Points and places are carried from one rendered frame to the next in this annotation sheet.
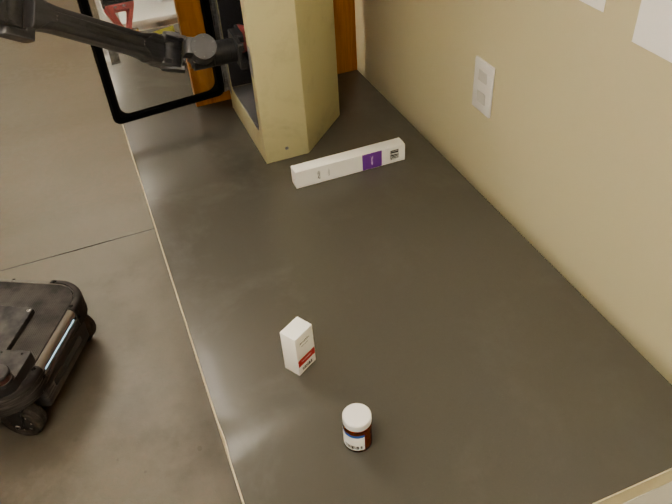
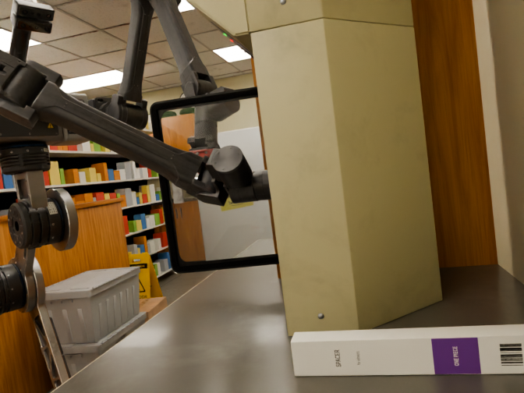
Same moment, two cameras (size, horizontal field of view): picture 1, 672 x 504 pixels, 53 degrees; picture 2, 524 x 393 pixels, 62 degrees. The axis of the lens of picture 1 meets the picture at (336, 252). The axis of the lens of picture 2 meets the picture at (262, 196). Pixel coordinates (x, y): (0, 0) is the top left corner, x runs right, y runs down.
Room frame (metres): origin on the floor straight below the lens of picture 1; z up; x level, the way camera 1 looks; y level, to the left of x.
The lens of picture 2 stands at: (0.83, -0.20, 1.20)
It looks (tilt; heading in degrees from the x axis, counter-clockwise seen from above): 3 degrees down; 33
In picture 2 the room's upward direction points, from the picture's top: 7 degrees counter-clockwise
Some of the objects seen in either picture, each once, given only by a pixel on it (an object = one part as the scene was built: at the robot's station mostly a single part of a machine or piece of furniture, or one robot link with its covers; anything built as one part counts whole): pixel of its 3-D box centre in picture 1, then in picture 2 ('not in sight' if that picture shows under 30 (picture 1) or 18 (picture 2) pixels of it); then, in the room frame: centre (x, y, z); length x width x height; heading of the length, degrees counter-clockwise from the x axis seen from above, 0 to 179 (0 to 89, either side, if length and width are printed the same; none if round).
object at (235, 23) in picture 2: not in sight; (238, 36); (1.54, 0.26, 1.46); 0.32 x 0.11 x 0.10; 19
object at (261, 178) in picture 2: (226, 51); (275, 183); (1.54, 0.22, 1.18); 0.10 x 0.07 x 0.07; 18
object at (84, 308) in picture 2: not in sight; (93, 302); (2.58, 2.33, 0.49); 0.60 x 0.42 x 0.33; 19
